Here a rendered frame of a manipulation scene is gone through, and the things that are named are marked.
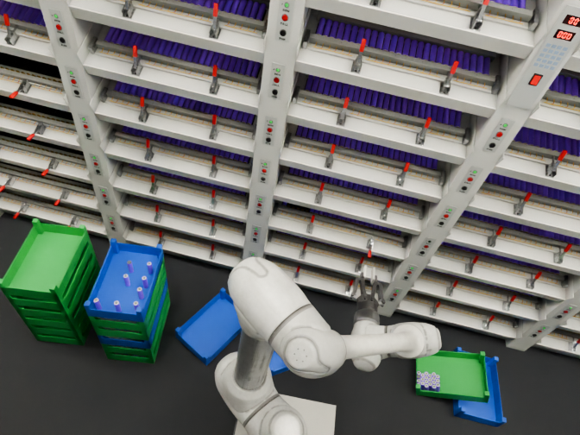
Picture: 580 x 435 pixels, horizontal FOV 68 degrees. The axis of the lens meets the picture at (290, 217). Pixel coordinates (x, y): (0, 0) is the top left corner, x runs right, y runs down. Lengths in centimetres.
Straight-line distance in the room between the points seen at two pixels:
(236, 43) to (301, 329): 86
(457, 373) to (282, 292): 141
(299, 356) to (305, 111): 84
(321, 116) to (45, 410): 156
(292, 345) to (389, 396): 128
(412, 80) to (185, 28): 69
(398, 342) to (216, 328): 104
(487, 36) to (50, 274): 167
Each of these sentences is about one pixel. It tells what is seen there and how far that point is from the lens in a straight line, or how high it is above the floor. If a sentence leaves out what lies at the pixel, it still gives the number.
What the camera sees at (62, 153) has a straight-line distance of 217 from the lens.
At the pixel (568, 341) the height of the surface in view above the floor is 12.
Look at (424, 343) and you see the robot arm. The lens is 143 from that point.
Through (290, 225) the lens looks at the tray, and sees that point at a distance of 185.
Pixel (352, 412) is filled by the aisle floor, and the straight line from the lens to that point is 206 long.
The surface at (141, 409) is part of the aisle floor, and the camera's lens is 201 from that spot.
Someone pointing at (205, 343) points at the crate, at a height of 0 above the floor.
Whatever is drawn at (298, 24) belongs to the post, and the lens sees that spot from 129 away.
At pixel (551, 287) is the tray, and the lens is 216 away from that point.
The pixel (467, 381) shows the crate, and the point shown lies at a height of 9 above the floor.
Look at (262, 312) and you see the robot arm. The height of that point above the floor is 106.
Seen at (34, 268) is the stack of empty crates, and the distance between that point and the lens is 192.
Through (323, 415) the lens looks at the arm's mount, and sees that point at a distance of 177.
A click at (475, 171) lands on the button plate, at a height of 103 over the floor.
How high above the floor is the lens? 191
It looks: 49 degrees down
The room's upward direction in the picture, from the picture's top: 13 degrees clockwise
